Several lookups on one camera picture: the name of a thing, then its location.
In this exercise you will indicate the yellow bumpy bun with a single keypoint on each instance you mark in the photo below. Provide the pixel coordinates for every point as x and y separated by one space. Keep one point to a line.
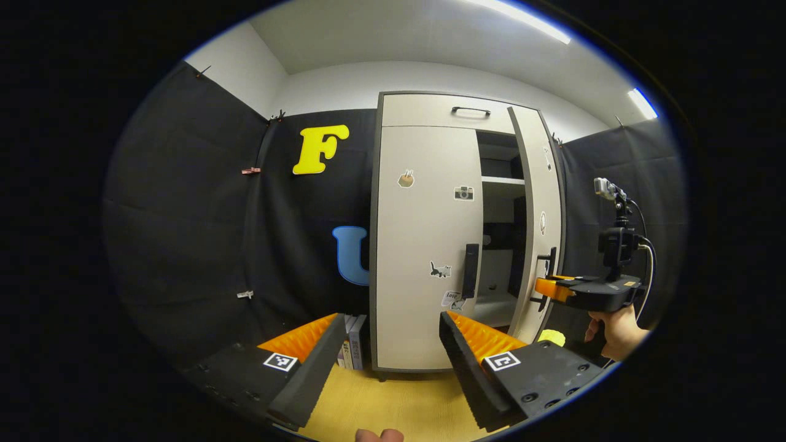
551 337

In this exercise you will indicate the beige double-door shoe cabinet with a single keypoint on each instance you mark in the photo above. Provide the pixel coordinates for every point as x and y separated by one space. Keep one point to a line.
502 187

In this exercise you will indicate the cabinet door with camera sticker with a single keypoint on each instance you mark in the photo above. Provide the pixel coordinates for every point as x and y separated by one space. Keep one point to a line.
424 245

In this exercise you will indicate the cabinet door with cherry sticker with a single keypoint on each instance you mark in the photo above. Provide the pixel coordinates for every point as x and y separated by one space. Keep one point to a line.
533 184

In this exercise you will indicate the black cloth clip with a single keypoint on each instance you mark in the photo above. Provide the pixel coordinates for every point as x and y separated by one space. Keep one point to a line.
279 115
203 71
556 139

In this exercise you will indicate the pink cloth clip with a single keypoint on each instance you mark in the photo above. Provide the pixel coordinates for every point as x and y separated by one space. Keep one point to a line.
250 170

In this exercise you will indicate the white cloth clip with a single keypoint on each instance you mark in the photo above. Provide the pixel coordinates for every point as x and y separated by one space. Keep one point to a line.
245 294

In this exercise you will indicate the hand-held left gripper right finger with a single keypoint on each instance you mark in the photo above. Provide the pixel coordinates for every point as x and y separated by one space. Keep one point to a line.
473 374

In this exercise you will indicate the white book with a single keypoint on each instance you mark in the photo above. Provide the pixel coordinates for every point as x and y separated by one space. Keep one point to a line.
346 353

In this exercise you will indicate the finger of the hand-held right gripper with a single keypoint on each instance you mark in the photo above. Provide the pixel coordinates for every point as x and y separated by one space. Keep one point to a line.
549 288

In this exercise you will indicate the grey book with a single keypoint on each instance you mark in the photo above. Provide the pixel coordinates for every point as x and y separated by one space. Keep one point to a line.
360 344

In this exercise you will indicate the long ceiling light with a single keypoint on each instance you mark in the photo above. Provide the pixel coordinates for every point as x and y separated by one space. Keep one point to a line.
528 18

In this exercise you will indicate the black backdrop cloth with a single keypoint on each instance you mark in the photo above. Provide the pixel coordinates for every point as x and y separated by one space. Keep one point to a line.
184 215

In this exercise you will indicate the beige cabinet drawer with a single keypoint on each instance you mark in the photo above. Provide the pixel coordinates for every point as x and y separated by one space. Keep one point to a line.
424 110

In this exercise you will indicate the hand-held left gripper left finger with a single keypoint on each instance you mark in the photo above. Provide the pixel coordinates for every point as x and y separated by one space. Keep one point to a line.
316 374

